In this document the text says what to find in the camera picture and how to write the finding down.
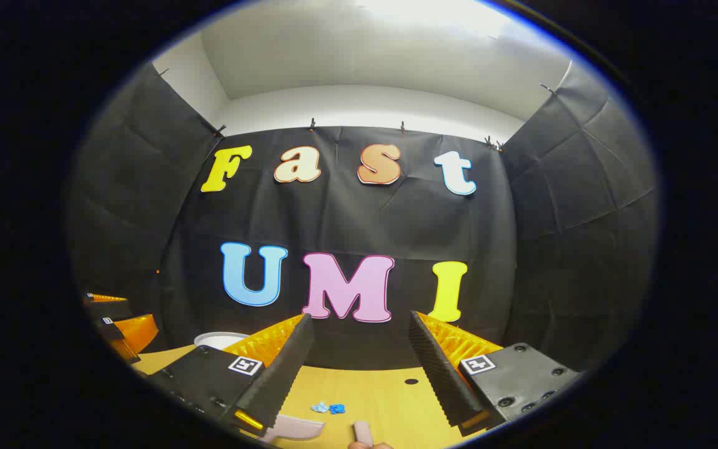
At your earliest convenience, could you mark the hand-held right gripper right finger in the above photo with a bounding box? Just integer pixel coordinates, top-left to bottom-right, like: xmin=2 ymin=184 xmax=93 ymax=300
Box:
xmin=408 ymin=310 xmax=585 ymax=437

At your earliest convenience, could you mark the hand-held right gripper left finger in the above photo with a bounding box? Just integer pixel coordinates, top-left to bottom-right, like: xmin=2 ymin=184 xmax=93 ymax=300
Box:
xmin=146 ymin=314 xmax=316 ymax=437

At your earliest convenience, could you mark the mauve plastic dustpan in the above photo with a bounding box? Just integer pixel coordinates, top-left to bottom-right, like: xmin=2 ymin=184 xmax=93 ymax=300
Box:
xmin=258 ymin=413 xmax=326 ymax=444

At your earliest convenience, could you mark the white ribbed garbage bin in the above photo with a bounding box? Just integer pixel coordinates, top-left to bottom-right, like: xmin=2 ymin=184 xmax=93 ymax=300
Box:
xmin=194 ymin=332 xmax=251 ymax=350

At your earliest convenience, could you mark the yellow wooden desktop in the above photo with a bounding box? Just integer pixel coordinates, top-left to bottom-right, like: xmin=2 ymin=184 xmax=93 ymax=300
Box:
xmin=132 ymin=345 xmax=491 ymax=449

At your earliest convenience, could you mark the row of small black clips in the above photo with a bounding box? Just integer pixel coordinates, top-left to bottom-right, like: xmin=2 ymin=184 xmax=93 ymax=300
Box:
xmin=158 ymin=67 xmax=558 ymax=152

